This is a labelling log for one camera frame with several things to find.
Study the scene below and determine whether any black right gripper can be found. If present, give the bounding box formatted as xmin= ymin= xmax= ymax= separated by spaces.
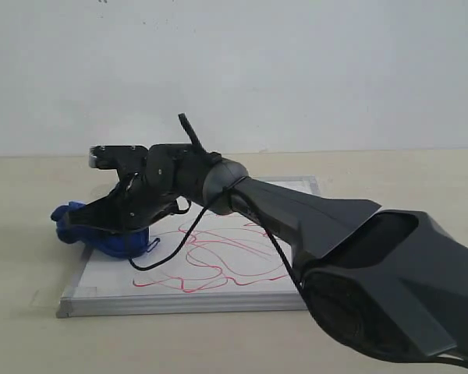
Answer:
xmin=64 ymin=146 xmax=192 ymax=235

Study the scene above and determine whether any blue microfiber cloth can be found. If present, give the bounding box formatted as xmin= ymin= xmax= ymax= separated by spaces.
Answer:
xmin=50 ymin=201 xmax=161 ymax=259

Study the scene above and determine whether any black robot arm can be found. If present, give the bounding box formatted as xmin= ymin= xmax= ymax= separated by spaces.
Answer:
xmin=64 ymin=142 xmax=468 ymax=369

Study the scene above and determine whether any aluminium framed whiteboard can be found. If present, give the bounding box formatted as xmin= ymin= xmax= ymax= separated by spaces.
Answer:
xmin=55 ymin=175 xmax=321 ymax=319

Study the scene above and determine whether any clear tape front left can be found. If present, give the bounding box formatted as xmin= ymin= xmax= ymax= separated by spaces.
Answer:
xmin=30 ymin=286 xmax=97 ymax=310

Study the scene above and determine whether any black camera cable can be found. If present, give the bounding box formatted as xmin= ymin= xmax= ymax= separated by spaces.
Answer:
xmin=129 ymin=112 xmax=309 ymax=297

